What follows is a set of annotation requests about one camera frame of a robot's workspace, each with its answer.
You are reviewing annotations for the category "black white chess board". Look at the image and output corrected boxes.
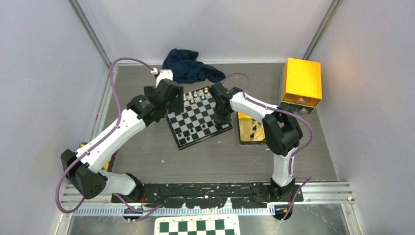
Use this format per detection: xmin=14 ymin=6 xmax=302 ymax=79
xmin=166 ymin=86 xmax=232 ymax=150

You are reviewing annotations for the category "gold tin with black pieces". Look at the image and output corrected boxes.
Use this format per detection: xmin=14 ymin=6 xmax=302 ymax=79
xmin=237 ymin=112 xmax=266 ymax=146

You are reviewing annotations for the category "orange drawer box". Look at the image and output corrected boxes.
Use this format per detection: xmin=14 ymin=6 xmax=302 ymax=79
xmin=277 ymin=57 xmax=323 ymax=115

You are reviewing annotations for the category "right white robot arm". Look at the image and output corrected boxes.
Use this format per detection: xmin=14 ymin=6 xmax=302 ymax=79
xmin=209 ymin=82 xmax=303 ymax=201

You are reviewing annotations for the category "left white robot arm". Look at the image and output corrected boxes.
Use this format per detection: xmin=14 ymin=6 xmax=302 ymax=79
xmin=61 ymin=78 xmax=184 ymax=202

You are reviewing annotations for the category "gold tin with white pieces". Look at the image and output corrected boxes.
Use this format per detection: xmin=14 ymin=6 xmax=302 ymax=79
xmin=77 ymin=142 xmax=119 ymax=172

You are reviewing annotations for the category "green white checker board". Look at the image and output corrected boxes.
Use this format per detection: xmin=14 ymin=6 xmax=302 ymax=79
xmin=154 ymin=213 xmax=241 ymax=235

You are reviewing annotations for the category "dark blue cloth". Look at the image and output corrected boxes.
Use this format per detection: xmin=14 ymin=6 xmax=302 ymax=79
xmin=162 ymin=48 xmax=226 ymax=84

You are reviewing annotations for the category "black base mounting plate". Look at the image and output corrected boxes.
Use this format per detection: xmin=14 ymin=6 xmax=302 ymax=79
xmin=111 ymin=182 xmax=303 ymax=209

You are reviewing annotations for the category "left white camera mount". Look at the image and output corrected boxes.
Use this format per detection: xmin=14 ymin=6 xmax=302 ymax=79
xmin=151 ymin=68 xmax=173 ymax=87

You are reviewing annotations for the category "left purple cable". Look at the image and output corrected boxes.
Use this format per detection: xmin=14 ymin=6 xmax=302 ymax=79
xmin=55 ymin=57 xmax=163 ymax=221

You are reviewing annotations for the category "purple cable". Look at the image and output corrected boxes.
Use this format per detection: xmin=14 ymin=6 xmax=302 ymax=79
xmin=55 ymin=57 xmax=163 ymax=221
xmin=222 ymin=72 xmax=315 ymax=221

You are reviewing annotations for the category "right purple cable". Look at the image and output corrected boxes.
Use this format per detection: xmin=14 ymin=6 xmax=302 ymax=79
xmin=222 ymin=72 xmax=315 ymax=221

